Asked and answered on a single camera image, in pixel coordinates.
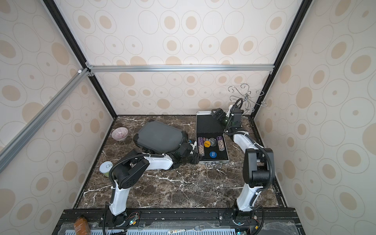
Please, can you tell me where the silver aluminium poker case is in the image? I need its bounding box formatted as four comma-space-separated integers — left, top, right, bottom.
196, 111, 229, 169

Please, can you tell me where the dark grey poker case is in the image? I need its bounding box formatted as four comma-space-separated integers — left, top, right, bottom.
133, 120, 189, 154

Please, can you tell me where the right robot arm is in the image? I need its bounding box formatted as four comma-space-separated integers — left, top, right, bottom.
211, 99, 275, 213

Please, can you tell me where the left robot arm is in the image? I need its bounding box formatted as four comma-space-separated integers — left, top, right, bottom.
109, 140, 199, 216

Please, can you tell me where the chrome hook stand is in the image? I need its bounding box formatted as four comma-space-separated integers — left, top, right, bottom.
228, 83, 268, 115

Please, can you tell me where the pink ribbed bowl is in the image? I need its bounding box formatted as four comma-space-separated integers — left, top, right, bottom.
111, 127, 128, 141

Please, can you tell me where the metal fork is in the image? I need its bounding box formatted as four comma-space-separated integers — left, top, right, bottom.
168, 225, 205, 235

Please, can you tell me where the white lidded green can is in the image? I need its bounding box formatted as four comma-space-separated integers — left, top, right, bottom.
99, 161, 113, 177

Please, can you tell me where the brown bottle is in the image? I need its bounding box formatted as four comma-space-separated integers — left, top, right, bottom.
73, 216, 91, 235

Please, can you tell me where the horizontal aluminium rail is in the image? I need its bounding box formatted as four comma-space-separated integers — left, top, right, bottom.
88, 64, 275, 72

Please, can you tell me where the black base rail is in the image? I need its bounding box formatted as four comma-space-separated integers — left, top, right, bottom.
53, 208, 305, 235

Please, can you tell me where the diagonal aluminium rail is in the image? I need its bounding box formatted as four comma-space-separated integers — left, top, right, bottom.
1, 68, 89, 171

